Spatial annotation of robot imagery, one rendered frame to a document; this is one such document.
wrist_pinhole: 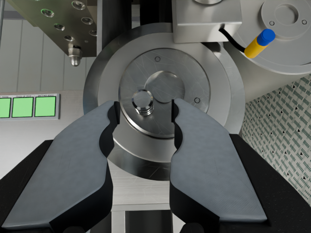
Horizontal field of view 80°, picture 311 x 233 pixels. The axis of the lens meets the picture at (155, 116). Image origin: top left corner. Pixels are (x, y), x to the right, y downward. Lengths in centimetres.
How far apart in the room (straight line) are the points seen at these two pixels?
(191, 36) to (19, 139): 53
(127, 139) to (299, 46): 18
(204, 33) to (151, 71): 5
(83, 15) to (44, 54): 168
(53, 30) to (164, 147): 42
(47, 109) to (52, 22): 22
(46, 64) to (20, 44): 31
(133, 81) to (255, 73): 12
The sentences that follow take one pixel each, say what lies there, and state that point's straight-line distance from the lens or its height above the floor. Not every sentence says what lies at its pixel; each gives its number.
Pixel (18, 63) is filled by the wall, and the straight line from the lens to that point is 219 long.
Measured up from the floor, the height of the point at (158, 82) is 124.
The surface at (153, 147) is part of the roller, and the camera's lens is 16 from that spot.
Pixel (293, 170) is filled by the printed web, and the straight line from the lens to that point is 32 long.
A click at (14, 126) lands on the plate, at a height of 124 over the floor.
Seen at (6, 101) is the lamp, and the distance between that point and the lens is 64.
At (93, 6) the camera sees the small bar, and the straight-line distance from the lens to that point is 40.
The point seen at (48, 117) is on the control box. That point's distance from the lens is 57.
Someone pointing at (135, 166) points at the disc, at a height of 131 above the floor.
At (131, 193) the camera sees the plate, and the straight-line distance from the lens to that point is 51.
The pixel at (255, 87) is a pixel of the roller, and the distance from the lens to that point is 24.
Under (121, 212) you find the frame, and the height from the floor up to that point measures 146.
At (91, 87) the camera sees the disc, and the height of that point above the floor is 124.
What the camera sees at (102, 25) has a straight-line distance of 22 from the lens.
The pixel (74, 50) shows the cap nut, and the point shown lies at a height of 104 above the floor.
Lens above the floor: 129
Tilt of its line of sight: 8 degrees down
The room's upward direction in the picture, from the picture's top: 178 degrees clockwise
